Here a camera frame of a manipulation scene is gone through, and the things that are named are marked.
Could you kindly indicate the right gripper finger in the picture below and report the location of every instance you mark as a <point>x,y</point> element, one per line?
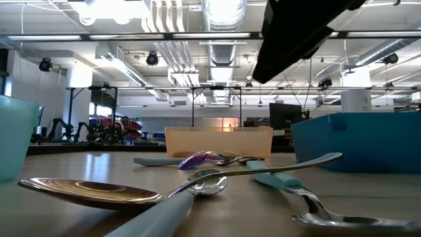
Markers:
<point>279,52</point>

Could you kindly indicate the iridescent rainbow metal spoon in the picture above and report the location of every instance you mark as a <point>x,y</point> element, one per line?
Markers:
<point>98,194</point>
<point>197,159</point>

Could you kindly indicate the black hanging spotlight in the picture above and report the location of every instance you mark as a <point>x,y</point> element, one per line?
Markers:
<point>325,82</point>
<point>390,58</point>
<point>45,64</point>
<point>152,58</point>

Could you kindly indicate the black background monitor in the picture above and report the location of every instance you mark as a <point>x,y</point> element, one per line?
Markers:
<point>286,116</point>

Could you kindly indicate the linear ceiling light strip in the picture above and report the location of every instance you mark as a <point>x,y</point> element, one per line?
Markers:
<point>213,35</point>

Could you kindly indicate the blue plastic bin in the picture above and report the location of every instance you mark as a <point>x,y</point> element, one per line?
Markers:
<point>361,145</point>

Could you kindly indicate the red background bins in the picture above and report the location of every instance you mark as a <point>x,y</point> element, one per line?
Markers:
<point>131,126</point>

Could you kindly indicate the black background robot arms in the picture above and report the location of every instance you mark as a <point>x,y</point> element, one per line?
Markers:
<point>67,128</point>

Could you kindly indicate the corrugated silver ventilation duct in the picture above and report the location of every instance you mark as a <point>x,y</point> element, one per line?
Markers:
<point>223,19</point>

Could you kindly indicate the black background frame table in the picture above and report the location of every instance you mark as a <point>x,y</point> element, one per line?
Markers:
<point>217,87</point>

